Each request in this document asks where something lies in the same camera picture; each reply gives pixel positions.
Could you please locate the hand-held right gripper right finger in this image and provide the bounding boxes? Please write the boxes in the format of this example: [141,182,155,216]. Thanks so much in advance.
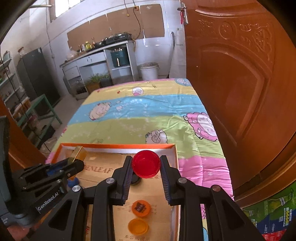
[160,155,265,241]

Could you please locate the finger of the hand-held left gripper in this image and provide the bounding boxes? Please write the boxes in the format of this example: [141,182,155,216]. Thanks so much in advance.
[21,159,85,192]
[11,158,73,180]

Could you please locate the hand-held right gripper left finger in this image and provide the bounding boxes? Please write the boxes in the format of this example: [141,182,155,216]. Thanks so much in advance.
[28,156,133,241]

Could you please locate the gold rectangular box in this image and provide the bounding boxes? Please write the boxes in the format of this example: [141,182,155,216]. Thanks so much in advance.
[69,146,88,163]

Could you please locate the shallow cardboard box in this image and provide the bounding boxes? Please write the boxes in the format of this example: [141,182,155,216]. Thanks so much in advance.
[50,143,179,241]

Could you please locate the red bottle cap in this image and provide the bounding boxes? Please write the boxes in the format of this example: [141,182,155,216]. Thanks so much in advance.
[132,150,161,179]

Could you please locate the orange cap with dark print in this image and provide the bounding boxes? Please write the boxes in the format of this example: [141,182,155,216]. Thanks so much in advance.
[131,200,151,217]

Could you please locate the plain orange bottle cap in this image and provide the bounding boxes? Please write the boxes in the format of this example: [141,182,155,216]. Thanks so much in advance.
[128,218,149,235]

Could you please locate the green metal stool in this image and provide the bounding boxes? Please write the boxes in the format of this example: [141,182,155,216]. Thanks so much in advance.
[17,94,63,150]

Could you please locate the clear water jug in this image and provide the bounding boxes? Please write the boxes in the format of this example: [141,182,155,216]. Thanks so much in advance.
[75,80,87,94]

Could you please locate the potted green plant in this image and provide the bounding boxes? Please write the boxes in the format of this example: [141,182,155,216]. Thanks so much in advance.
[85,73,112,94]

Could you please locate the dark grey refrigerator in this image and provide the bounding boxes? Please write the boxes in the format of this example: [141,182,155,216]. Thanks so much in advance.
[17,47,61,109]

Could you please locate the white shelf rack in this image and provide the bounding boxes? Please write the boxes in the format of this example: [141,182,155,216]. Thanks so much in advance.
[0,51,26,121]

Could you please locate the white kitchen counter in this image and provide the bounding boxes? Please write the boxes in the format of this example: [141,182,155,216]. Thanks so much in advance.
[60,40,139,100]

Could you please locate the white bucket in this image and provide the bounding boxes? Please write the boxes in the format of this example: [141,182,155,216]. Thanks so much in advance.
[139,62,159,81]

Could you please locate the white plastic bag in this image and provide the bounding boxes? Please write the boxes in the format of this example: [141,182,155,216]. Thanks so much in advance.
[65,47,78,59]

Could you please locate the green beer carton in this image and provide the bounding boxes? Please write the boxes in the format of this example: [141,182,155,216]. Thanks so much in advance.
[243,185,296,234]

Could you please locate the green air fryer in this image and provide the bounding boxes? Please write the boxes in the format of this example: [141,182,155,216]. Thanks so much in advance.
[110,47,129,68]

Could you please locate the carved wooden door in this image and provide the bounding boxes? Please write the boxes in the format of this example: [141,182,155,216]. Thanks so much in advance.
[184,0,296,193]

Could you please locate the white hanging sack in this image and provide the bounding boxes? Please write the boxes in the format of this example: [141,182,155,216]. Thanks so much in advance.
[169,28,186,78]

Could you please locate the red cartons stack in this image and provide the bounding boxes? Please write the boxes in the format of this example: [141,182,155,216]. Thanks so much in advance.
[264,229,296,241]

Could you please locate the black gas stove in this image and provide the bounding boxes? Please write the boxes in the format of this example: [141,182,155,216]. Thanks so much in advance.
[105,34,132,45]

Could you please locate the window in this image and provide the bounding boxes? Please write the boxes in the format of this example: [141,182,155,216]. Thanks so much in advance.
[50,0,81,21]

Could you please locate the cardboard wall panels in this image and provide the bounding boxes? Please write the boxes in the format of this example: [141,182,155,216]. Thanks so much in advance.
[67,4,165,48]

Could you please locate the black wall power cable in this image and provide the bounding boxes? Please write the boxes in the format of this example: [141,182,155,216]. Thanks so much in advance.
[124,0,142,40]

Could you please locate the metal door handle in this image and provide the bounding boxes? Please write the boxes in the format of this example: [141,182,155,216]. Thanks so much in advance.
[178,3,189,25]

